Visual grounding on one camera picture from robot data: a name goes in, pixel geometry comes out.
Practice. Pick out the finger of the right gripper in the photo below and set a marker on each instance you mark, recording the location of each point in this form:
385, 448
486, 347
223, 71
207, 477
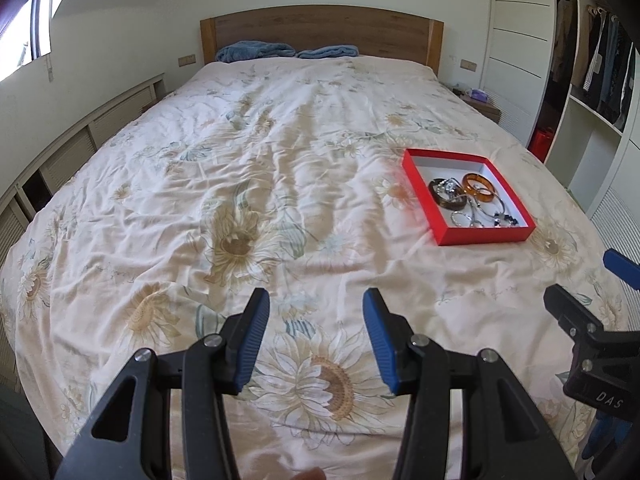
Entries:
625, 269
573, 318

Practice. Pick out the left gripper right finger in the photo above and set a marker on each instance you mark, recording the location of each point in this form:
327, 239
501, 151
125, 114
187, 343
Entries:
390, 338

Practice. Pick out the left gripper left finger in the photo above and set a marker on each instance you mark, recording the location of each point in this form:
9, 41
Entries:
243, 335

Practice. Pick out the amber bangle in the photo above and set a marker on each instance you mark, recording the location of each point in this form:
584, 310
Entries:
479, 187

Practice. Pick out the dark olive bangle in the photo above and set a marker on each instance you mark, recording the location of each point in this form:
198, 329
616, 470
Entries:
457, 203

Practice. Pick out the red shallow box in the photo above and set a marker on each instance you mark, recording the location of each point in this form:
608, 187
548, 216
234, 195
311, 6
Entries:
466, 227

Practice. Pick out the silver watch band piece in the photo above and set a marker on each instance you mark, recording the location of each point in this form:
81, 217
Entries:
447, 188

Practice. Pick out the thin silver bangle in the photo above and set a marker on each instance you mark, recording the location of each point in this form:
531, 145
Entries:
494, 210

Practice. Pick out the gloved right hand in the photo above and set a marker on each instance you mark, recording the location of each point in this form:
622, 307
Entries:
605, 437

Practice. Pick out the red bag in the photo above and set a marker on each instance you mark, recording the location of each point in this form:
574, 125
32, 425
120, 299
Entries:
540, 143

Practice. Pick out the floral cream bed duvet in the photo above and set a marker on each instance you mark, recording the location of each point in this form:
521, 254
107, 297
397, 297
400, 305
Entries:
286, 175

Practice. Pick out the white wardrobe cabinet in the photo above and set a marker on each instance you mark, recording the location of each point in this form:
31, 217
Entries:
596, 163

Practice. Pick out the wooden nightstand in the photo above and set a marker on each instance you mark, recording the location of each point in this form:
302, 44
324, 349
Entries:
486, 109

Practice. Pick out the hanging clothes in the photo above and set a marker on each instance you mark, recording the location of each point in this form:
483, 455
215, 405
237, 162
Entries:
603, 75

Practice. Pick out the purple tissue box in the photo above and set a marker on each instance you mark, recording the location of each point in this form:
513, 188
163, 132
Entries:
479, 95

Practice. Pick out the white radiator cover cabinet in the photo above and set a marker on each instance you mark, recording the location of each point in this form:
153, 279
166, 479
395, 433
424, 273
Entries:
60, 160

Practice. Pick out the blue pillow left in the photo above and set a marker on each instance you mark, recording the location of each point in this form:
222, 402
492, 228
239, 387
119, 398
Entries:
246, 50

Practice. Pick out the blue pillow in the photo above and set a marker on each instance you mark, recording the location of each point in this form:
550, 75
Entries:
335, 51
246, 50

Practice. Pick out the blue pillow right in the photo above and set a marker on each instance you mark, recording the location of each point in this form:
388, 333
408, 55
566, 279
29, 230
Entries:
335, 51

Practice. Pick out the wooden headboard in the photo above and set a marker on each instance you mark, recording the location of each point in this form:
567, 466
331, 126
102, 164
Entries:
376, 32

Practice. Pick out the window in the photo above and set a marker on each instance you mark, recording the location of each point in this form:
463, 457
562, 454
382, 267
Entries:
27, 36

